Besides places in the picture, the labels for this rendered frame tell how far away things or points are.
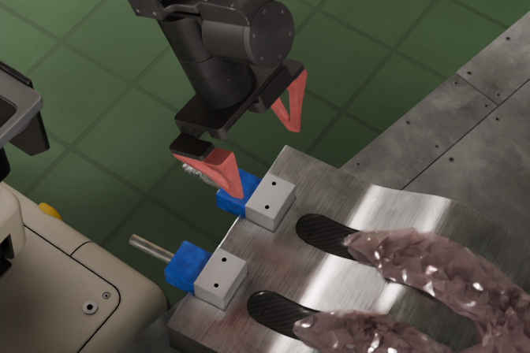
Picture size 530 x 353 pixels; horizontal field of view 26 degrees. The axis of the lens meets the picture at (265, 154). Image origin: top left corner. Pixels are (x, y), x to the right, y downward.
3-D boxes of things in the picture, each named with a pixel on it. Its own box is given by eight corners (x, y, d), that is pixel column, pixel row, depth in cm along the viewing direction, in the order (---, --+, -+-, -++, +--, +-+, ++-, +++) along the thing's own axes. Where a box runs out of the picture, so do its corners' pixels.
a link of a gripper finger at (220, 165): (292, 169, 112) (256, 98, 107) (249, 221, 109) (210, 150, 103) (243, 156, 117) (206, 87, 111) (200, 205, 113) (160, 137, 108)
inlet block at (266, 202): (173, 195, 131) (169, 169, 127) (195, 162, 134) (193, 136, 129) (273, 243, 128) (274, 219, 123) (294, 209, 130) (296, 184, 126)
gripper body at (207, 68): (291, 73, 110) (263, 13, 105) (227, 145, 105) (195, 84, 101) (243, 64, 114) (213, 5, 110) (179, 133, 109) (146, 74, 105)
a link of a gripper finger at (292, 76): (332, 121, 115) (300, 50, 110) (291, 170, 112) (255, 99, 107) (282, 111, 120) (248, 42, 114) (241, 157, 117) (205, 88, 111)
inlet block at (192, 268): (121, 268, 126) (116, 244, 122) (146, 233, 128) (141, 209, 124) (224, 321, 123) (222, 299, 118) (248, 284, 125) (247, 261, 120)
